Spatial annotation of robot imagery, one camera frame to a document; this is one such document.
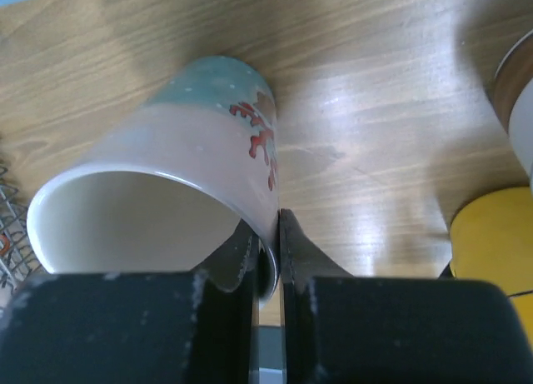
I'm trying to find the yellow enamel mug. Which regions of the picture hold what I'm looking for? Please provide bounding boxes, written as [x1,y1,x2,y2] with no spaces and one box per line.
[441,187,532,338]

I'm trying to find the cream floral tall mug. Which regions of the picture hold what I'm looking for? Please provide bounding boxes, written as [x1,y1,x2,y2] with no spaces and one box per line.
[27,56,279,303]

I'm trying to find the red black patterned cup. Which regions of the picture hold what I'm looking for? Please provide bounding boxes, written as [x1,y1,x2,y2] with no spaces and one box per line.
[0,233,11,257]

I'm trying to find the grey wire dish rack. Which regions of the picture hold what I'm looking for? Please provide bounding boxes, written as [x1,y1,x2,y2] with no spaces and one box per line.
[0,156,45,315]

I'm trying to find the steel brown tumbler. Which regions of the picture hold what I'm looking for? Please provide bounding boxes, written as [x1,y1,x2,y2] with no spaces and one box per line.
[491,32,532,180]

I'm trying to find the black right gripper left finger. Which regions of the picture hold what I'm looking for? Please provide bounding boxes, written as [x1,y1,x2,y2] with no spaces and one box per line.
[1,222,261,383]

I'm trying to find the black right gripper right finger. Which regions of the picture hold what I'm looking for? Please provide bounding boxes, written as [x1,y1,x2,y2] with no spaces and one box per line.
[278,209,532,383]

